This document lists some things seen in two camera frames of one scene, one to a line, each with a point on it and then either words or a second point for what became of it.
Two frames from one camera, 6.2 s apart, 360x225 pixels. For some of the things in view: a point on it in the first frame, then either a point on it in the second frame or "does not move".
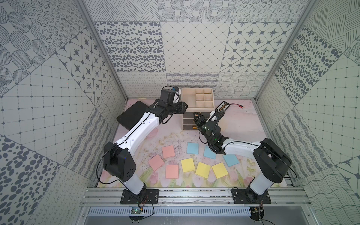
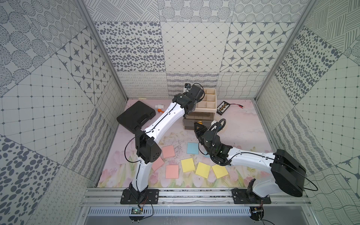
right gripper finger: (199, 122) → (199, 132)
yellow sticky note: (203, 169) does not move
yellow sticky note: (187, 165) does not move
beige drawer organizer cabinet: (200, 100) does not move
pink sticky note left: (155, 162) does not move
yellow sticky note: (220, 170) does not move
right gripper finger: (196, 114) → (198, 127)
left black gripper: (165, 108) → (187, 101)
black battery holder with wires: (225, 105) does not move
